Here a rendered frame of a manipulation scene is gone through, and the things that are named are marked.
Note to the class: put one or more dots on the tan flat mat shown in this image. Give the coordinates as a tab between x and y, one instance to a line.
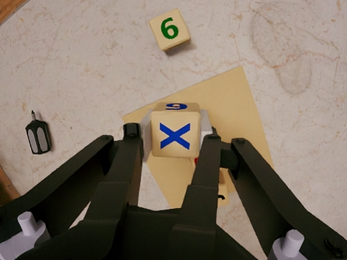
232	111

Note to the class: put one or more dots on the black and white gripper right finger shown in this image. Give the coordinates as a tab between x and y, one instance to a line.
283	226

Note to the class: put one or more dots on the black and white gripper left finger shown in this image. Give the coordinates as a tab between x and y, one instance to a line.
52	206

